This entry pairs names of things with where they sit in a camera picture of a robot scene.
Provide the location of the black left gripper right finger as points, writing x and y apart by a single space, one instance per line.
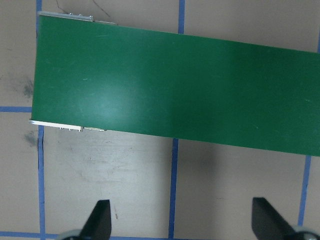
267 223

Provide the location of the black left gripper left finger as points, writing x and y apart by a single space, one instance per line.
99 224

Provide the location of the green conveyor belt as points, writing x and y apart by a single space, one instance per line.
102 76

